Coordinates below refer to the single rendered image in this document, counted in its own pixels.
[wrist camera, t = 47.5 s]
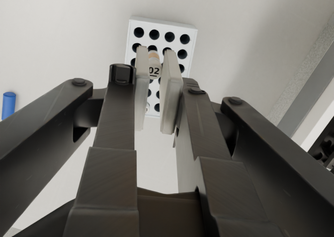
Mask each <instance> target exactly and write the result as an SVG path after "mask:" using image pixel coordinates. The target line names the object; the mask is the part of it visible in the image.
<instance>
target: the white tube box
mask: <svg viewBox="0 0 334 237"><path fill-rule="evenodd" d="M197 31H198V29H197V28H196V27H195V26H194V25H190V24H183V23H177V22H170V21H164V20H157V19H151V18H144V17H137V16H130V18H129V22H128V33H127V43H126V53H125V63H124V64H128V65H131V66H134V67H135V61H136V52H137V47H139V45H140V46H146V47H147V48H148V52H149V51H151V50H155V51H157V52H158V54H159V57H160V62H161V65H162V66H163V61H164V54H165V51H166V50H167V49H168V50H174V52H176V56H177V60H178V64H179V68H180V72H181V75H182V77H184V78H189V75H190V69H191V64H192V59H193V53H194V48H195V43H196V37H197ZM160 81H161V76H160V77H159V78H158V79H150V83H149V91H148V98H147V102H148V103H149V107H150V110H149V112H148V113H147V114H145V117H152V118H160V91H159V88H160Z"/></svg>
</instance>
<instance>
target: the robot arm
mask: <svg viewBox="0 0 334 237"><path fill-rule="evenodd" d="M149 83H150V69H149V54H148V48H147V47H146V46H140V45H139V47H137V52H136V61H135V67H134V66H131V65H128V64H111V65H110V66H109V79H108V85H107V87H106V88H99V89H93V83H92V82H91V81H89V80H86V79H83V78H73V79H69V80H66V81H64V82H63V83H61V84H60V85H58V86H56V87H55V88H53V89H52V90H50V91H48V92H47V93H45V94H44V95H42V96H40V97H39V98H37V99H36V100H34V101H32V102H31V103H29V104H28V105H26V106H25V107H23V108H21V109H19V110H18V111H16V112H15V113H13V114H11V115H10V116H8V117H7V118H5V119H3V120H2V121H0V237H3V236H4V235H5V234H6V233H7V231H8V230H9V229H10V228H11V227H12V226H13V224H14V223H15V222H16V221H17V220H18V218H19V217H20V216H21V215H22V214H23V212H24V211H25V210H26V209H27V208H28V207H29V205H30V204H31V203H32V202H33V201H34V199H35V198H36V197H37V196H38V195H39V194H40V192H41V191H42V190H43V189H44V188H45V186H46V185H47V184H48V183H49V182H50V181H51V179H52V178H53V177H54V176H55V175H56V173H57V172H58V171H59V170H60V169H61V168H62V166H63V165H64V164H65V163H66V162H67V160H68V159H69V158H70V157H71V156H72V155H73V153H74V152H75V151H76V150H77V149H78V147H79V146H80V145H81V144H82V143H83V142H84V140H85V139H86V138H87V137H88V136H89V134H90V132H91V128H92V127H97V129H96V134H95V138H94V141H93V145H92V147H89V149H88V152H87V156H86V160H85V163H84V167H83V172H82V176H81V179H80V183H79V187H78V191H77V195H76V198H75V199H73V200H71V201H69V202H67V203H65V204H64V205H62V206H60V207H59V208H57V209H56V210H54V211H52V212H51V213H49V214H47V215H46V216H44V217H42V218H41V219H39V220H38V221H36V222H34V223H33V224H31V225H30V226H28V227H26V228H25V229H23V230H22V231H20V232H18V233H17V234H15V235H14V236H12V237H334V174H333V173H331V172H330V171H329V170H328V169H327V168H325V167H324V166H323V165H322V164H321V163H319V162H318V161H317V160H316V159H315V158H313V157H312V156H311V155H310V154H309V153H307V152H306V151H305V150H304V149H303V148H301V147H300V146H299V145H298V144H297V143H295V142H294V141H293V140H292V139H291V138H289V137H288V136H287V135H286V134H284V133H283V132H282V131H281V130H280V129H278V128H277V127H276V126H275V125H274V124H272V123H271V122H270V121H269V120H268V119H266V118H265V117H264V116H263V115H262V114H260V113H259V112H258V111H257V110H256V109H254V108H253V107H252V106H251V105H250V104H248V103H247V102H246V101H244V100H242V99H240V98H239V97H235V96H232V97H223V99H222V103H221V104H219V103H216V102H212V101H210V98H209V95H208V93H207V92H206V91H204V90H201V89H200V87H199V85H198V82H197V81H196V80H194V79H191V78H184V77H182V75H181V72H180V68H179V64H178V60H177V56H176V52H174V50H168V49H167V50H166V51H165V54H164V61H163V68H162V75H161V81H160V88H159V91H160V132H162V134H167V135H172V134H173V133H175V136H174V142H173V148H175V149H176V166H177V182H178V193H173V194H163V193H159V192H156V191H152V190H148V189H145V188H141V187H137V150H135V131H141V130H143V128H144V121H145V113H146V106H147V98H148V91H149ZM175 127H176V128H175ZM175 129H176V131H175Z"/></svg>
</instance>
